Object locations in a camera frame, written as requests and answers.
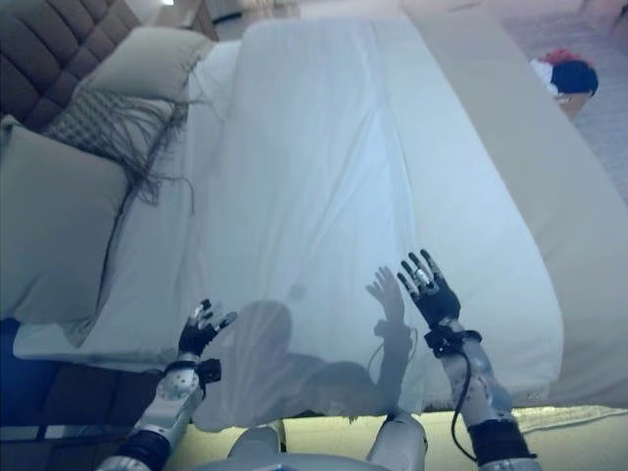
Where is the grey striped rug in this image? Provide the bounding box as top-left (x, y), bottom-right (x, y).
top-left (509, 28), bottom-right (628, 207)

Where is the white garment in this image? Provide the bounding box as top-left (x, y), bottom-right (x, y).
top-left (528, 58), bottom-right (558, 94)

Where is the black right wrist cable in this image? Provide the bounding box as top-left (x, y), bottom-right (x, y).
top-left (450, 333), bottom-right (485, 462)

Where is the patterned fringed cushion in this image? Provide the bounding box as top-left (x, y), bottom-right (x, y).
top-left (41, 90), bottom-right (210, 217)

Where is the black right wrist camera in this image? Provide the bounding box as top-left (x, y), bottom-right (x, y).
top-left (424, 329), bottom-right (483, 357)

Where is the wooden nightstand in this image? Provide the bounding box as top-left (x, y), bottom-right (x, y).
top-left (188, 0), bottom-right (221, 43)

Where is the red garment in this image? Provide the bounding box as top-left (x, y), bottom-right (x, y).
top-left (537, 48), bottom-right (595, 65)

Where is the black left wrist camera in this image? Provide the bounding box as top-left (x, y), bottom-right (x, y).
top-left (197, 357), bottom-right (223, 385)

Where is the white duvet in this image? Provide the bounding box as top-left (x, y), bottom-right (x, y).
top-left (188, 14), bottom-right (563, 433)

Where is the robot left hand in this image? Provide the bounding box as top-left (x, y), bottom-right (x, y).
top-left (177, 297), bottom-right (237, 362)

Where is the white bed sheet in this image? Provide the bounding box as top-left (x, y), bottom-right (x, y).
top-left (12, 38), bottom-right (246, 374)

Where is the brown tufted headboard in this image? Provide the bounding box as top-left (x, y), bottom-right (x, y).
top-left (0, 0), bottom-right (143, 133)

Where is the large beige pillow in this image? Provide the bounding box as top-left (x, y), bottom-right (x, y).
top-left (0, 125), bottom-right (131, 335)

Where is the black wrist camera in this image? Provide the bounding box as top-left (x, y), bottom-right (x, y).
top-left (424, 329), bottom-right (483, 357)
top-left (197, 357), bottom-right (223, 385)

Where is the black garment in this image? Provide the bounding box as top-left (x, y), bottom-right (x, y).
top-left (549, 61), bottom-right (600, 97)

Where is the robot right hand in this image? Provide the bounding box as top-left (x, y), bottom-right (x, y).
top-left (395, 248), bottom-right (462, 331)

